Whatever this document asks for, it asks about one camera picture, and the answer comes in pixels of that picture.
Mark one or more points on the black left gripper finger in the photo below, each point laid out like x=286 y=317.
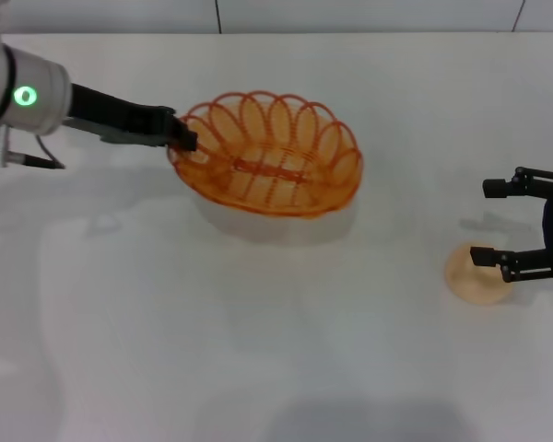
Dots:
x=184 y=136

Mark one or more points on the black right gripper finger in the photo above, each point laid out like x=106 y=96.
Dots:
x=530 y=182
x=525 y=264

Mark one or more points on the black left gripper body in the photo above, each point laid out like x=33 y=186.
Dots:
x=120 y=117

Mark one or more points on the cream steamed bun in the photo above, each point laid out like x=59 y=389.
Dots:
x=470 y=285

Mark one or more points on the orange plastic woven basket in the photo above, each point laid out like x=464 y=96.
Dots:
x=267 y=172

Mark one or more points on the silver cylindrical connector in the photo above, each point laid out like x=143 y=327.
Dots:
x=0 y=147

